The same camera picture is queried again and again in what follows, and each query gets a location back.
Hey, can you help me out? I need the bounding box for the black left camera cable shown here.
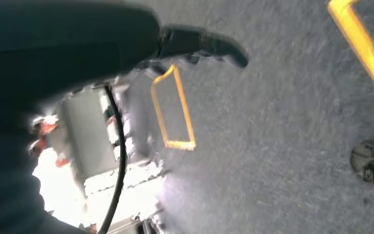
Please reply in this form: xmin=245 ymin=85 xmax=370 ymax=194
xmin=97 ymin=85 xmax=127 ymax=234

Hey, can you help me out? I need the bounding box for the person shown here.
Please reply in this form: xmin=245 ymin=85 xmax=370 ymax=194
xmin=349 ymin=139 xmax=374 ymax=232

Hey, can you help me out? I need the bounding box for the yellow floor tape square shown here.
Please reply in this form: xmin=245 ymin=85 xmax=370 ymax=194
xmin=327 ymin=0 xmax=374 ymax=159
xmin=150 ymin=63 xmax=197 ymax=152

